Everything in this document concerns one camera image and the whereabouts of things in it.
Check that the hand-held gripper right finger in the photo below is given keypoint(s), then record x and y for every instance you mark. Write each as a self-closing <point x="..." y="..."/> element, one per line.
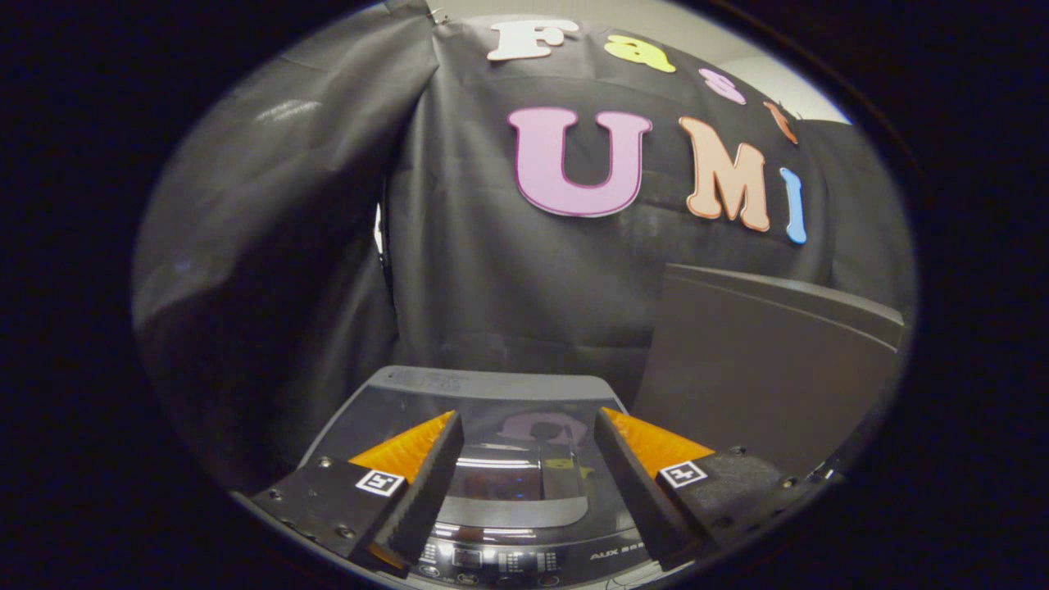
<point x="631" y="483"/>

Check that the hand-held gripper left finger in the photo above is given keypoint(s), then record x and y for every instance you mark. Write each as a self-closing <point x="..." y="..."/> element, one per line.
<point x="426" y="483"/>

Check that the grey washing machine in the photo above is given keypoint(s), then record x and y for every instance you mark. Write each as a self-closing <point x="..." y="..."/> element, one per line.
<point x="524" y="561"/>

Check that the black backdrop cloth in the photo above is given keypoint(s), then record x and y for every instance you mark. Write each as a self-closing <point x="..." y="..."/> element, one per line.
<point x="475" y="279"/>

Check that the beige cabinet with dark frame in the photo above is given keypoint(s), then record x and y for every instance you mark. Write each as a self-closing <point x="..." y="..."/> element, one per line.
<point x="762" y="360"/>

